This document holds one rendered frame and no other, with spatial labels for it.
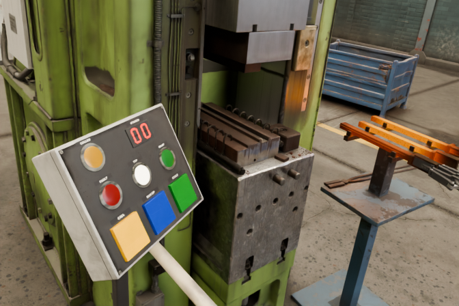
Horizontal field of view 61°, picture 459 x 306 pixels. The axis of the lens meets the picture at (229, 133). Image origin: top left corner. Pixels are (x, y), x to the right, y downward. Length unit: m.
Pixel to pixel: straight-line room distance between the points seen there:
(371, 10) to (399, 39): 0.95
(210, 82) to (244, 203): 0.64
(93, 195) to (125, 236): 0.11
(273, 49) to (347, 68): 3.93
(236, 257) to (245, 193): 0.27
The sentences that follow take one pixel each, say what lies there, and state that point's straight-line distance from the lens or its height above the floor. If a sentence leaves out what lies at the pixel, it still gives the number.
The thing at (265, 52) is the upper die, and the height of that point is 1.30.
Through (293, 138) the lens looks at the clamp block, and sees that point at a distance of 1.47.
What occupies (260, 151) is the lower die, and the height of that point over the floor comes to 0.95.
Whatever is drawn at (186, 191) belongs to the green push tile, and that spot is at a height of 1.01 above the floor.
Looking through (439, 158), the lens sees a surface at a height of 0.95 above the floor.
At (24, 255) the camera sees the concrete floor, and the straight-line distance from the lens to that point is 2.49.
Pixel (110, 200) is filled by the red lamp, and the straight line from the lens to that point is 0.83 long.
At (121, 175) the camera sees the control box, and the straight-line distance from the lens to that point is 0.86.
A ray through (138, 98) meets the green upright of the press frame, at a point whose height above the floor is 1.16.
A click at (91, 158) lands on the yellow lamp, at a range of 0.82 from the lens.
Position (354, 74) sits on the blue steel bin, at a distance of 5.11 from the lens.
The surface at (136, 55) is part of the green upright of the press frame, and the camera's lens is 1.14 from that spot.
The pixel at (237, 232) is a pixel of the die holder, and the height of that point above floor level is 0.70.
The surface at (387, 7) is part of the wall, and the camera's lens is 9.58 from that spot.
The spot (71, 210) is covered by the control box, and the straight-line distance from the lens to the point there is 0.82.
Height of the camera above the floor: 1.53
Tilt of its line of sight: 23 degrees down
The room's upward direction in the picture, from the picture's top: 5 degrees clockwise
